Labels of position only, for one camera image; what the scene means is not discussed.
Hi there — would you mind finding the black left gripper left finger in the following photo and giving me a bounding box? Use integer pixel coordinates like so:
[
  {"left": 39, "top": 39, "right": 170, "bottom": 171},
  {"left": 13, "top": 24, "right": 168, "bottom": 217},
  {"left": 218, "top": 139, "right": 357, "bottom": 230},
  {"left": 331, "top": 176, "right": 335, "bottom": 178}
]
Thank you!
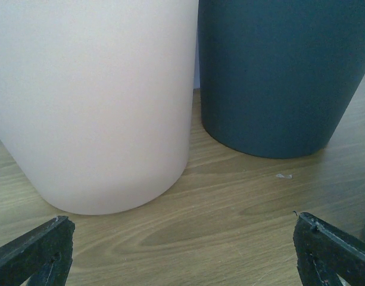
[{"left": 0, "top": 216, "right": 75, "bottom": 285}]

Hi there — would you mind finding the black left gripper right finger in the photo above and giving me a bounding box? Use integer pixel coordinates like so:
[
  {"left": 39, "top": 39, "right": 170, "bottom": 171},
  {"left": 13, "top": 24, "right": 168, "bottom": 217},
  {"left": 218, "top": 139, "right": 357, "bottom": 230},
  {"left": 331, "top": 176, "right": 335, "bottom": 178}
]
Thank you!
[{"left": 293, "top": 212, "right": 365, "bottom": 285}]

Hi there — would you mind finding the peach plastic waste bin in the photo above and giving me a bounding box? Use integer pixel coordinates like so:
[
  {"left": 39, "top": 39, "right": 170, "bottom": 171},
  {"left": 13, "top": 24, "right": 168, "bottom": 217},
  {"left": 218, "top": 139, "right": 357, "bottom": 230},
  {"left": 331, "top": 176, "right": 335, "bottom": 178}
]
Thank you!
[{"left": 0, "top": 1, "right": 198, "bottom": 215}]

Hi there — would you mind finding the dark teal plastic bin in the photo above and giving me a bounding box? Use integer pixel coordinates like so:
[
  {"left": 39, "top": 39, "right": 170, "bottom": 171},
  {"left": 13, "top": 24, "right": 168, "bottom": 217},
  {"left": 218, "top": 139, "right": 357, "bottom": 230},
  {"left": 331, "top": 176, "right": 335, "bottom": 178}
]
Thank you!
[{"left": 198, "top": 0, "right": 365, "bottom": 158}]

